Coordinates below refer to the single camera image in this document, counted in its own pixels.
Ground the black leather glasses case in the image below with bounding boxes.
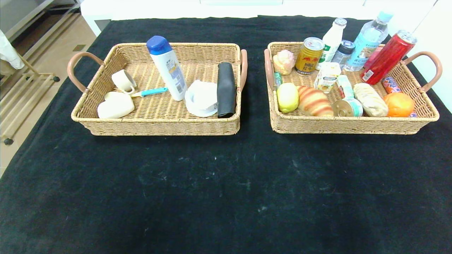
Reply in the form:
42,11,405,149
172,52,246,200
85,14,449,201
216,62,238,119

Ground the yellow lemon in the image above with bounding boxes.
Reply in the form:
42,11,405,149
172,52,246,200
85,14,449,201
276,82,300,114

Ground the white shampoo bottle blue cap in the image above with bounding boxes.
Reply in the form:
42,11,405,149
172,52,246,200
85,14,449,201
146,36,188,102

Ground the striped brown croissant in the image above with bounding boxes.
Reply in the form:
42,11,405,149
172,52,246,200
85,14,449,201
297,85,334,117

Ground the white box with green label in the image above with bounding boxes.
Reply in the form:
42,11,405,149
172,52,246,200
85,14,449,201
314,62,342,94

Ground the white round container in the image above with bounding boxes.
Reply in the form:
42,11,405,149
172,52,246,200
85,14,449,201
185,91,218,118

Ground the white teacup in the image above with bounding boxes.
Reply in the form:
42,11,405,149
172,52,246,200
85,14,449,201
186,80,218,111

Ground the pink and yellow cupcake toy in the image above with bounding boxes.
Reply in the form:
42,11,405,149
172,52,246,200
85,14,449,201
272,50,296,76

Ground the gold energy drink can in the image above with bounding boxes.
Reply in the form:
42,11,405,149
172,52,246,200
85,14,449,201
295,37,325,75

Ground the cream heart-shaped box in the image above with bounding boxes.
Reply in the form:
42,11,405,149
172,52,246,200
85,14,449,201
97,92,135,120

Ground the small cream mug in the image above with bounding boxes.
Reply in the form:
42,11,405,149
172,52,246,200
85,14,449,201
112,70,137,95

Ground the silver can with green label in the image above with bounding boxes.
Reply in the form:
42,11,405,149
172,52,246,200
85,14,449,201
332,98,363,117

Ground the green and white snack pack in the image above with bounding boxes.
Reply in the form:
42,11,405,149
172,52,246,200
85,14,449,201
335,75,355,100

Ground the white milk bottle green label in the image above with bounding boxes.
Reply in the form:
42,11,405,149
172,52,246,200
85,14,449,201
316,18,347,69

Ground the pale ridged bread loaf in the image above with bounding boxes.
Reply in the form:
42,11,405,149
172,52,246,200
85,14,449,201
353,83,389,117

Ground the clear water bottle blue cap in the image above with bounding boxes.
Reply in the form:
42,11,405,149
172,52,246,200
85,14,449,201
344,11,394,72

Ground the orange and blue candy roll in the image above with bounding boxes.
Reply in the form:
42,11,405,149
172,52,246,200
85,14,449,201
381,77,402,95

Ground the white furniture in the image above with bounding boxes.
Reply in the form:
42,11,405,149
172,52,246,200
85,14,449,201
81,0,452,37

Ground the tall red drink can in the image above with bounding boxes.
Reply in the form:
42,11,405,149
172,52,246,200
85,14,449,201
360,30,417,86

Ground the orange fruit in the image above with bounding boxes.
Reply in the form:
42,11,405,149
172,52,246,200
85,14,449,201
383,92,415,118

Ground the wooden wheeled rack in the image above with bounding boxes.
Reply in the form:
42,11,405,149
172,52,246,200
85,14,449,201
0,53,60,147

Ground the white hanging cloth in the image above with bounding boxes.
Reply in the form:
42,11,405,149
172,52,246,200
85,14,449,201
0,30,26,70

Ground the wicker basket with brown handles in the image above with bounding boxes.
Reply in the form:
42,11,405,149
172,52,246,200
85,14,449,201
264,42,443,135
67,43,248,137

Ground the grey metal shelf frame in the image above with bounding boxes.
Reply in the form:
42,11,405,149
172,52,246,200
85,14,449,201
0,0,81,46

